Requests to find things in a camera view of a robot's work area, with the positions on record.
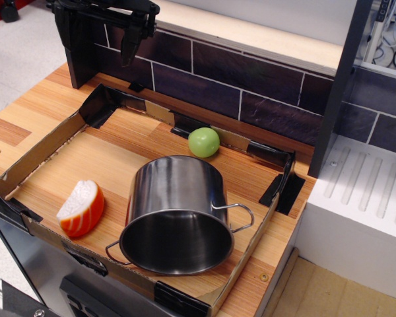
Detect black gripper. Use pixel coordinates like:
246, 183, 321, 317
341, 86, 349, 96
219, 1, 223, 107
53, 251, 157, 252
47, 1, 160, 67

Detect green toy apple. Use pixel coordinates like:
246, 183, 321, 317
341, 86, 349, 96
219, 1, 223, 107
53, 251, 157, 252
188, 127, 220, 158

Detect white dish drying rack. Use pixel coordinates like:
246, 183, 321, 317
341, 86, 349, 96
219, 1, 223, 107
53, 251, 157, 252
308, 136, 396, 238

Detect orange salmon sushi toy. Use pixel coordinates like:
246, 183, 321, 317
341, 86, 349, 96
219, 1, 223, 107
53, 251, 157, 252
56, 180, 104, 238

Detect stainless steel metal pot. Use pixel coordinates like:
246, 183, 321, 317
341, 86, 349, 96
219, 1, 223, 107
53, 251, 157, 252
115, 155, 255, 276

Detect dark left shelf post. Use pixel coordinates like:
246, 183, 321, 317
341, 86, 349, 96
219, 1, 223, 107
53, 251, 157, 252
64, 15, 98, 89

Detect dark grey vertical post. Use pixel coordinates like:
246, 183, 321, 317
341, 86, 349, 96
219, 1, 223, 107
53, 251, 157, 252
308, 1, 372, 178

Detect cardboard fence with black tape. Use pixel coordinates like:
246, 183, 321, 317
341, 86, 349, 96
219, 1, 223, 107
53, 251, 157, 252
0, 82, 313, 316

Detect cables behind white frame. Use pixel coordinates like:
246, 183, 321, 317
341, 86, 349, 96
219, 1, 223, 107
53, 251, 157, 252
362, 0, 396, 72

